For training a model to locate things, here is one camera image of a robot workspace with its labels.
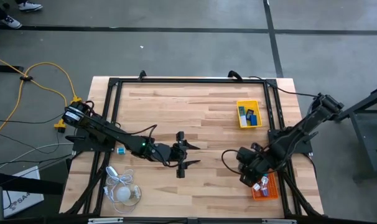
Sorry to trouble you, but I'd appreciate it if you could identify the white printed board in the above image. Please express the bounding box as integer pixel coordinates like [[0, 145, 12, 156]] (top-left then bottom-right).
[[1, 166, 45, 218]]

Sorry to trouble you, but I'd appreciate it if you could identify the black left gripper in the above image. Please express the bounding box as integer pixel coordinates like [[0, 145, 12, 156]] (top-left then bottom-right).
[[157, 131, 202, 179]]

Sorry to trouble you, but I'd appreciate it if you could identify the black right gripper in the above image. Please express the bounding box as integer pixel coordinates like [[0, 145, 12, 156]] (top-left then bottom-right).
[[236, 146, 272, 188]]

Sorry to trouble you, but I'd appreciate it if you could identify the silver aluminium extrusion piece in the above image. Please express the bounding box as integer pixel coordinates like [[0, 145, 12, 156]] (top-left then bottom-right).
[[261, 218, 297, 224], [88, 217, 124, 224]]

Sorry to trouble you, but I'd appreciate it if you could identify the black beam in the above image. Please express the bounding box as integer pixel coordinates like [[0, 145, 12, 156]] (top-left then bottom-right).
[[0, 170, 65, 197]]

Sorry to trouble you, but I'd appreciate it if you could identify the white lamp cable with switch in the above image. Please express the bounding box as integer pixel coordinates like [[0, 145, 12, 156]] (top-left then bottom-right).
[[103, 166, 142, 215]]

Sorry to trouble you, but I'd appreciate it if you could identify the yellow plastic basket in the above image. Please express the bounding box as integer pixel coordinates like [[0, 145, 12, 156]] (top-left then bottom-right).
[[236, 99, 263, 129]]

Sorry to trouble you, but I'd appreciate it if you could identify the dark metal stand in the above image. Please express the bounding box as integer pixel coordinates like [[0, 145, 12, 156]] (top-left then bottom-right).
[[332, 84, 377, 183]]

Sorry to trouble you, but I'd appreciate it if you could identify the person's shoe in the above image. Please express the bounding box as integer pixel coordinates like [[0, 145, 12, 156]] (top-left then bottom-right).
[[17, 0, 44, 12], [1, 15, 23, 29]]

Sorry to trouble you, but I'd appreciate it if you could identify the black cable loop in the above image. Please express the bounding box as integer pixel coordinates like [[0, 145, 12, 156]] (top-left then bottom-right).
[[227, 70, 244, 82]]

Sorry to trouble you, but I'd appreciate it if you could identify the black floor bar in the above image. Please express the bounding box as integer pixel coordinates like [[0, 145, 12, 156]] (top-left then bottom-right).
[[0, 64, 24, 74]]

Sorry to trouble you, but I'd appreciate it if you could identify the orange plastic basket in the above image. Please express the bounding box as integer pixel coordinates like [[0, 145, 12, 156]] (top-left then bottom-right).
[[251, 172, 279, 202]]

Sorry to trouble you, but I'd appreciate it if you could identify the white bulb brass desk lamp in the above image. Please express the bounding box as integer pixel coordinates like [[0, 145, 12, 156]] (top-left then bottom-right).
[[115, 183, 142, 207]]

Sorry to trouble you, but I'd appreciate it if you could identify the yellow extension cable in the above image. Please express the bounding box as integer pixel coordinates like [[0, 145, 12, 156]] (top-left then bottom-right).
[[0, 52, 83, 142]]

